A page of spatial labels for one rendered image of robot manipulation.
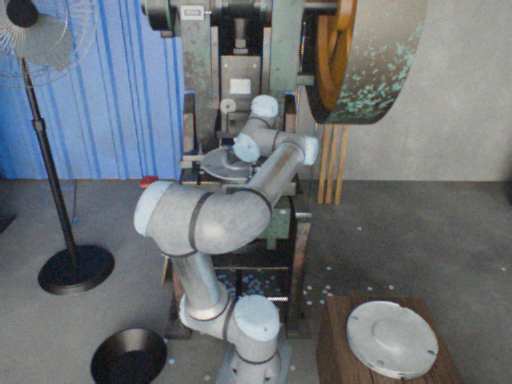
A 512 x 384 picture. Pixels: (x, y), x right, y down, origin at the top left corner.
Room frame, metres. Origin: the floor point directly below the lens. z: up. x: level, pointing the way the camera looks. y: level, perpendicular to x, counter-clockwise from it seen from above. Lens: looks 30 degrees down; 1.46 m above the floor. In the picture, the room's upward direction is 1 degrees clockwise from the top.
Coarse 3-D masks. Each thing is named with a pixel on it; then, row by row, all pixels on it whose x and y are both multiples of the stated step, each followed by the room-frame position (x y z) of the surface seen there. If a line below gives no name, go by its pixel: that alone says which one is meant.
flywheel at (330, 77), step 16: (352, 0) 1.41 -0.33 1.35; (320, 16) 1.78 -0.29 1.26; (336, 16) 1.46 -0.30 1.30; (352, 16) 1.39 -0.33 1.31; (320, 32) 1.76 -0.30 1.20; (336, 32) 1.64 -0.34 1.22; (352, 32) 1.38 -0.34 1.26; (320, 48) 1.72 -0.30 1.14; (336, 48) 1.55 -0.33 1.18; (320, 64) 1.66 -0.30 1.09; (336, 64) 1.52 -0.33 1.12; (320, 80) 1.61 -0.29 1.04; (336, 80) 1.49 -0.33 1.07; (320, 96) 1.57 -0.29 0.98; (336, 96) 1.32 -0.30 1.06
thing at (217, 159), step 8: (216, 152) 1.44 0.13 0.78; (224, 152) 1.44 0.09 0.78; (208, 160) 1.36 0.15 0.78; (216, 160) 1.36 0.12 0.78; (224, 160) 1.35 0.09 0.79; (208, 168) 1.30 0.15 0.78; (216, 168) 1.30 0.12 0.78; (224, 168) 1.30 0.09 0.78; (232, 168) 1.30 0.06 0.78; (240, 168) 1.29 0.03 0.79; (248, 168) 1.30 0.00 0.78; (216, 176) 1.23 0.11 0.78; (224, 176) 1.24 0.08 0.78; (232, 176) 1.24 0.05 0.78; (240, 176) 1.24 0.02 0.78
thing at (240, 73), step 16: (240, 48) 1.45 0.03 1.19; (224, 64) 1.39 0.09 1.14; (240, 64) 1.39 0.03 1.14; (256, 64) 1.40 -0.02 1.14; (224, 80) 1.39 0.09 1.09; (240, 80) 1.39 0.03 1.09; (256, 80) 1.40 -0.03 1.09; (224, 96) 1.39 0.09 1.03; (240, 96) 1.39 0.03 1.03; (256, 96) 1.40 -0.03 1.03; (224, 112) 1.39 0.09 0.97; (240, 112) 1.37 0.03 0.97; (224, 128) 1.39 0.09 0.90; (240, 128) 1.36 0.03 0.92
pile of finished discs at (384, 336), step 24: (360, 312) 0.98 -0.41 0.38; (384, 312) 0.98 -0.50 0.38; (408, 312) 0.99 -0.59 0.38; (360, 336) 0.88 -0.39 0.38; (384, 336) 0.87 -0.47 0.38; (408, 336) 0.88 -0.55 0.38; (432, 336) 0.88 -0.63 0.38; (384, 360) 0.79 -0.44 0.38; (408, 360) 0.79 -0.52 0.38; (432, 360) 0.79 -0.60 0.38
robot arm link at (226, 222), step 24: (288, 144) 0.90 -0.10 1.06; (312, 144) 0.92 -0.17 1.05; (264, 168) 0.77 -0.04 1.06; (288, 168) 0.80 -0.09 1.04; (240, 192) 0.65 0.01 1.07; (264, 192) 0.68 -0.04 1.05; (216, 216) 0.57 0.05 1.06; (240, 216) 0.59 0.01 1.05; (264, 216) 0.62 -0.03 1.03; (216, 240) 0.56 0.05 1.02; (240, 240) 0.57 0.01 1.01
